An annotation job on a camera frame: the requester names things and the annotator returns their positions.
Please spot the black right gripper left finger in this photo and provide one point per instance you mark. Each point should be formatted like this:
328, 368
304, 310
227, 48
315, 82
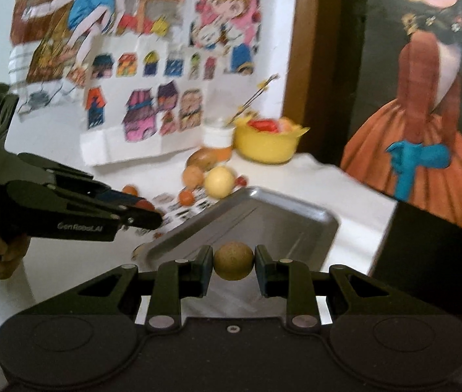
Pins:
121, 290

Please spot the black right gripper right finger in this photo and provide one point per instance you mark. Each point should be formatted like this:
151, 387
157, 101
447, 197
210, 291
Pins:
343, 288

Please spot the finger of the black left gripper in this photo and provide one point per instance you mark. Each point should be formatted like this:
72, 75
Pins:
52, 208
82, 183

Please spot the small brown round fruit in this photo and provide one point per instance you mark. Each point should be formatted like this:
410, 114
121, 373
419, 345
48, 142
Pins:
233, 261

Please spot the small orange fruit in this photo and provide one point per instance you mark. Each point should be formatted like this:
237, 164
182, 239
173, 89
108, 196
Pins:
131, 190

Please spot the small orange tangerine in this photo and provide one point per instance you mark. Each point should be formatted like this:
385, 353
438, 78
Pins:
186, 197

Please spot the tan striped round fruit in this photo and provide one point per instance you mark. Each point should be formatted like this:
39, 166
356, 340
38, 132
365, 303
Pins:
193, 177

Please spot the yellow round fruit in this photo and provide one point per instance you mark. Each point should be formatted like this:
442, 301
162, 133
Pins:
219, 182

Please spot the red cherry tomato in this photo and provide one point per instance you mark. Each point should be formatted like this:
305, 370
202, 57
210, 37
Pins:
241, 181

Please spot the brown mango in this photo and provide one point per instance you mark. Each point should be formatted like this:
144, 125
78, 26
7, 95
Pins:
205, 159

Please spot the metal tray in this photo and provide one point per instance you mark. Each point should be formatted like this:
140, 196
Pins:
288, 227

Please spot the houses drawing paper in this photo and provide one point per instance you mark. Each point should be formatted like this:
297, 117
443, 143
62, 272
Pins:
145, 97

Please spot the yellow plastic bowl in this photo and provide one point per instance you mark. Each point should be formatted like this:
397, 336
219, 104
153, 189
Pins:
267, 148

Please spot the white orange glass jar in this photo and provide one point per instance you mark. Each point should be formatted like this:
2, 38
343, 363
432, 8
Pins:
217, 135

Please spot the red plastic mold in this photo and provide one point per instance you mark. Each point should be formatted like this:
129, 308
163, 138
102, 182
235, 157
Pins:
265, 125

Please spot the yellow flower twig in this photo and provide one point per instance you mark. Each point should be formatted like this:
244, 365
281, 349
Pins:
261, 88

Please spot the girl in orange dress painting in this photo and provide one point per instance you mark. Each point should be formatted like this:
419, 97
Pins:
406, 126

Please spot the girl with bear poster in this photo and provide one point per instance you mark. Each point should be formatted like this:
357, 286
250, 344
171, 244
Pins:
229, 30

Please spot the brown wooden door frame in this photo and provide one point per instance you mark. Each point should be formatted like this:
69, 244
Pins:
299, 82

